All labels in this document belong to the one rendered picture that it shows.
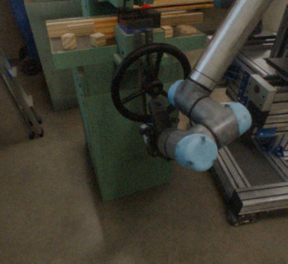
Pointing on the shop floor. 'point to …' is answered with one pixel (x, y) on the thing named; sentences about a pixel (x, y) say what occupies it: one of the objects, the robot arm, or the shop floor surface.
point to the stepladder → (26, 102)
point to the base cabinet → (121, 144)
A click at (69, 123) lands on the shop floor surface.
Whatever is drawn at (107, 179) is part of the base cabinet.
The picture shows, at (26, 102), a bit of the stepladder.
